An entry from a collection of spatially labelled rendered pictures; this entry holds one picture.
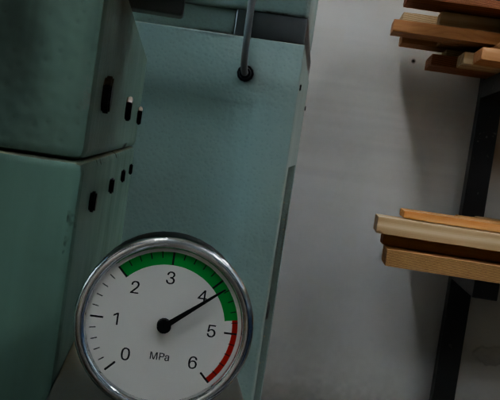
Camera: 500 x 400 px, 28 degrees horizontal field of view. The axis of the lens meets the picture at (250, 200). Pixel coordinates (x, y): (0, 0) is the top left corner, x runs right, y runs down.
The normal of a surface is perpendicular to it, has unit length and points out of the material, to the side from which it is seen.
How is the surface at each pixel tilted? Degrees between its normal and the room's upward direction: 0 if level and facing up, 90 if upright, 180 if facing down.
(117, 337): 90
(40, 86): 90
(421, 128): 90
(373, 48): 90
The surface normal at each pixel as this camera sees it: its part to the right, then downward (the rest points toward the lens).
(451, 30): -0.07, 0.05
